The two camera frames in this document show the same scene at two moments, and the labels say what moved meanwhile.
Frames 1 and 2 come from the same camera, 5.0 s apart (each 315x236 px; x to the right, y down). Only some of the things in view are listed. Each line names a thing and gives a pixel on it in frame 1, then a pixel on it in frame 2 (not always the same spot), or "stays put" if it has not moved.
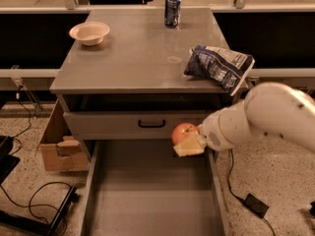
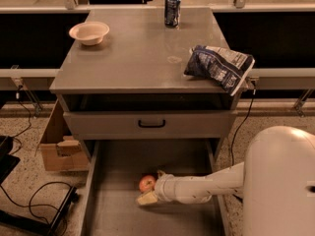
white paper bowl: x=90 y=32 stays put
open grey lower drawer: x=141 y=188 stays put
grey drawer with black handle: x=130 y=125 stays put
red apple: x=183 y=131 to x=147 y=183
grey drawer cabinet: x=123 y=75 stays put
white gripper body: x=213 y=130 to x=162 y=187
